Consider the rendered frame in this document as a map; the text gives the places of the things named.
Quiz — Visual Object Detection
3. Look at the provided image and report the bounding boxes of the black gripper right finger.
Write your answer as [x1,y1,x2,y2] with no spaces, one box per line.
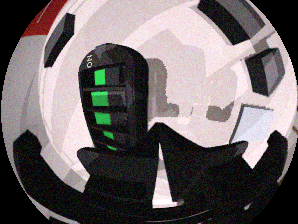
[160,121,249,202]

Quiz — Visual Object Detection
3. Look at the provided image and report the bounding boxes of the dark grey controller unit with green rocker switches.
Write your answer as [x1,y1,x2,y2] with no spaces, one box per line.
[78,43,149,151]

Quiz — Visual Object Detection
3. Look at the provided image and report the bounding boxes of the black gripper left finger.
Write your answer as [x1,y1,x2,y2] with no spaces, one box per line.
[76,121,161,200]

